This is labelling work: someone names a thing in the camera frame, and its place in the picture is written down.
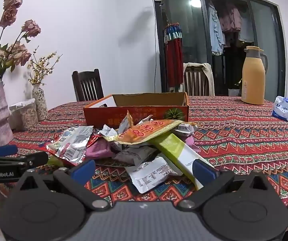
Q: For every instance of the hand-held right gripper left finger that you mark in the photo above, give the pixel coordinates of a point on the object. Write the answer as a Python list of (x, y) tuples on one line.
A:
[(85, 171)]

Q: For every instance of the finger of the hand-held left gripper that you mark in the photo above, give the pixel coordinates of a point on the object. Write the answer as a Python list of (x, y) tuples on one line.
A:
[(4, 150), (33, 158)]

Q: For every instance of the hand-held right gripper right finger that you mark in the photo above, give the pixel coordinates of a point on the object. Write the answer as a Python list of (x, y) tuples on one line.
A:
[(204, 172)]

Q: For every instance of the pink snack packet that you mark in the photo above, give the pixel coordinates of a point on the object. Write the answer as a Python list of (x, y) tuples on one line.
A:
[(101, 150), (191, 140)]

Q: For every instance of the silver foil snack packet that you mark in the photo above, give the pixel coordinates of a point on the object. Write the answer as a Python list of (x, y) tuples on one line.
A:
[(68, 143)]

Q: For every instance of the red snack packet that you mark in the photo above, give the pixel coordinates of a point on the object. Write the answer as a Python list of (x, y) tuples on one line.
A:
[(93, 139)]

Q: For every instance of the long green white snack packet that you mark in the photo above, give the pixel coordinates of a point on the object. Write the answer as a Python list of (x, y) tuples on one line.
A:
[(176, 150)]

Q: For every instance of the small white snack packet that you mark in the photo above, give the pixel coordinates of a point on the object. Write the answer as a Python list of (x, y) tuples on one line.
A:
[(108, 131), (184, 129)]

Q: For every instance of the white labelled snack packet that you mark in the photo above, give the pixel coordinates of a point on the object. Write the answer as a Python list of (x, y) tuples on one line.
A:
[(151, 177)]

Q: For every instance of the grey snack packet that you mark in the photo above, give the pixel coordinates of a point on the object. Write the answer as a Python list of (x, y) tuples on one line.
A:
[(136, 155)]

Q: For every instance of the orange cardboard box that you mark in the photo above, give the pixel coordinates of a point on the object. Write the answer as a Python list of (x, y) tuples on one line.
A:
[(103, 115)]

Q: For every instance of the small orange snack packet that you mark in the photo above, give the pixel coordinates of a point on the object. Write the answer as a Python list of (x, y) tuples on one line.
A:
[(126, 121)]

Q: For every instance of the long orange snack packet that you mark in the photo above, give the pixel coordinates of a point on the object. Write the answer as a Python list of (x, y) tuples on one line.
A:
[(144, 133)]

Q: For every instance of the clear plastic food container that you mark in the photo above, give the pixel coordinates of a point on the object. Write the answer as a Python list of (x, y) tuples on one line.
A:
[(26, 115)]

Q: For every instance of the small patterned vase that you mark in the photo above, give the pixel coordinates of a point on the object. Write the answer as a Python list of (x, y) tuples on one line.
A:
[(40, 103)]

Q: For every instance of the yellow flower branches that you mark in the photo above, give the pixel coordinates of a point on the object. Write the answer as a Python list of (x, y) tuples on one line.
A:
[(37, 78)]

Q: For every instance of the white plant pot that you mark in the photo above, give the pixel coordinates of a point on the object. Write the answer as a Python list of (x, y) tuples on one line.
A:
[(234, 92)]

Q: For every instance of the dark wooden chair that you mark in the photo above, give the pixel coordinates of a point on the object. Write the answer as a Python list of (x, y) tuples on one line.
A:
[(87, 85)]

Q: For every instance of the brown wooden chair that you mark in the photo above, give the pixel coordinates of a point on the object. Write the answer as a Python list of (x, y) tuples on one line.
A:
[(196, 80)]

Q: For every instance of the wooden chair with cloth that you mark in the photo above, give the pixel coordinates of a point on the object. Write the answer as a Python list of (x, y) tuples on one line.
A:
[(209, 77)]

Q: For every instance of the yellow thermos jug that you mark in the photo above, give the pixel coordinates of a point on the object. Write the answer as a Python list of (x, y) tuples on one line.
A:
[(253, 80)]

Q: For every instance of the white tissue pack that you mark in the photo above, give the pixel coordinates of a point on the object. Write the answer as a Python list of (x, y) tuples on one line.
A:
[(286, 109)]

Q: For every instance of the red tassel hanging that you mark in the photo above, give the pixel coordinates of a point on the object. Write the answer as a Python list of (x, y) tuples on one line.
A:
[(174, 60)]

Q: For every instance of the light blue hanging shirt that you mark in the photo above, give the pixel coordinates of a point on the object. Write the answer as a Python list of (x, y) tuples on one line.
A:
[(215, 32)]

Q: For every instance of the glass sliding door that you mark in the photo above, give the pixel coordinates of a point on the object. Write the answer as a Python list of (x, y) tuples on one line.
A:
[(261, 42)]

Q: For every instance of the white hanging garment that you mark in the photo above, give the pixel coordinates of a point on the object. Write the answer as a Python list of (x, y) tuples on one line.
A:
[(246, 32)]

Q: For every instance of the pink hanging garment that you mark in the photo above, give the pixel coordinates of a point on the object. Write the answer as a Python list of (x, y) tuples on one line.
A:
[(230, 17)]

